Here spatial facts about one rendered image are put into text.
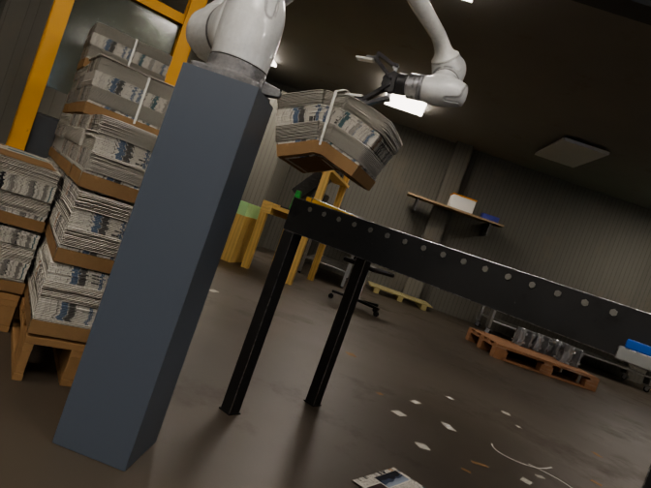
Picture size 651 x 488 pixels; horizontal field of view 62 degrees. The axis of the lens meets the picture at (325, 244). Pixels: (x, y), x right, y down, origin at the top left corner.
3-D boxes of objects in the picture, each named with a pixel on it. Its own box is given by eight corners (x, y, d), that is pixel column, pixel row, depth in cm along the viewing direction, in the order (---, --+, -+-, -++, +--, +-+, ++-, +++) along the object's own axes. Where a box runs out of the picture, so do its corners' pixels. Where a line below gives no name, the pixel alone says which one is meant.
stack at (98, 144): (9, 380, 158) (101, 111, 156) (9, 278, 257) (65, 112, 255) (139, 396, 179) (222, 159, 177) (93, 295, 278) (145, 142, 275)
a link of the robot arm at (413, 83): (418, 96, 187) (401, 92, 189) (420, 105, 196) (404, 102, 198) (424, 71, 188) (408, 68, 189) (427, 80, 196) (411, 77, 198)
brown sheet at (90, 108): (81, 111, 204) (85, 101, 204) (72, 110, 228) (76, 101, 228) (176, 147, 226) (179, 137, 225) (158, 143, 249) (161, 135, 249)
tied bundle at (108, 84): (80, 112, 204) (101, 54, 203) (71, 112, 229) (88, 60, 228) (175, 149, 225) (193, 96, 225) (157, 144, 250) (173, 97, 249)
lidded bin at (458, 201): (468, 215, 933) (473, 201, 932) (473, 214, 898) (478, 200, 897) (445, 207, 936) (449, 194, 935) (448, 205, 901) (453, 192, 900)
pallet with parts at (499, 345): (552, 367, 703) (562, 341, 701) (598, 393, 612) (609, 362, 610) (461, 337, 680) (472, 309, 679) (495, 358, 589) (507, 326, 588)
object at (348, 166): (315, 150, 186) (323, 140, 185) (337, 168, 213) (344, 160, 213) (351, 176, 181) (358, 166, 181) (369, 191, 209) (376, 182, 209)
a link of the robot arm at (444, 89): (417, 108, 192) (426, 93, 201) (460, 116, 187) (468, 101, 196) (420, 79, 185) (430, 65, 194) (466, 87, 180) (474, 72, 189)
